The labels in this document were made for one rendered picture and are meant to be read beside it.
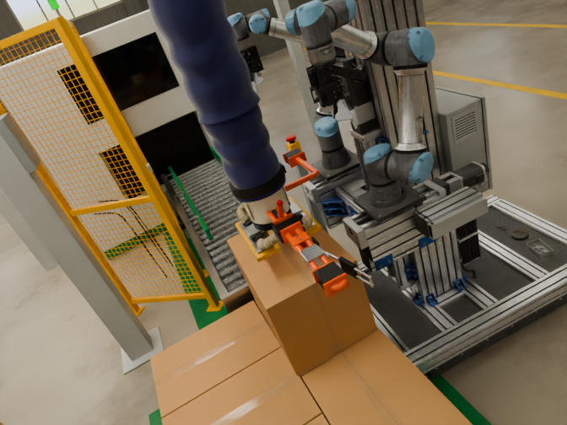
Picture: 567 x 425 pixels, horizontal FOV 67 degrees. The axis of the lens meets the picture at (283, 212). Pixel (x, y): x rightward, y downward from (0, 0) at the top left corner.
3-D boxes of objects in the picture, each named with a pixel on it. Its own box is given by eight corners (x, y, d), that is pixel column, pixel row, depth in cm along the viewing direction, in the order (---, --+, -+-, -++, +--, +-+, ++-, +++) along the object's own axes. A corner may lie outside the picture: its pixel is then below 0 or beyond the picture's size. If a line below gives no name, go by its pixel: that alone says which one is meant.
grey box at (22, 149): (32, 164, 245) (-2, 115, 230) (41, 160, 246) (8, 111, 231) (28, 174, 228) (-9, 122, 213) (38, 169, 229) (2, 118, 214)
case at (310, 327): (254, 298, 230) (226, 239, 210) (318, 263, 237) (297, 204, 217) (297, 376, 178) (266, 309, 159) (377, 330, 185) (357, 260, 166)
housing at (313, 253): (302, 262, 141) (298, 251, 138) (320, 252, 142) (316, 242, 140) (310, 272, 135) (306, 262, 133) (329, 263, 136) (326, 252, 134)
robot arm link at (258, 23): (353, 61, 191) (246, 37, 184) (349, 57, 201) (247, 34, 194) (362, 34, 185) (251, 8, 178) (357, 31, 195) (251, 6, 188)
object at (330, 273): (315, 282, 129) (310, 271, 127) (337, 271, 131) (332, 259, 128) (327, 298, 122) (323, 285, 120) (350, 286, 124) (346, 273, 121)
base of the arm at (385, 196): (393, 183, 186) (388, 164, 181) (413, 196, 173) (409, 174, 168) (363, 197, 184) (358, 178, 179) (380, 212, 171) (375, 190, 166)
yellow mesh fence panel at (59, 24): (127, 316, 347) (-53, 61, 244) (133, 307, 355) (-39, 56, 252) (220, 310, 316) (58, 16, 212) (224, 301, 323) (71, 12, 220)
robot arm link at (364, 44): (376, 39, 164) (283, -1, 130) (402, 35, 156) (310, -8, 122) (372, 70, 165) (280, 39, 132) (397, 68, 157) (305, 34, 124)
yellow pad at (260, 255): (235, 227, 195) (231, 217, 193) (255, 217, 197) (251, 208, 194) (258, 262, 166) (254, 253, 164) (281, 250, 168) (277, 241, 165)
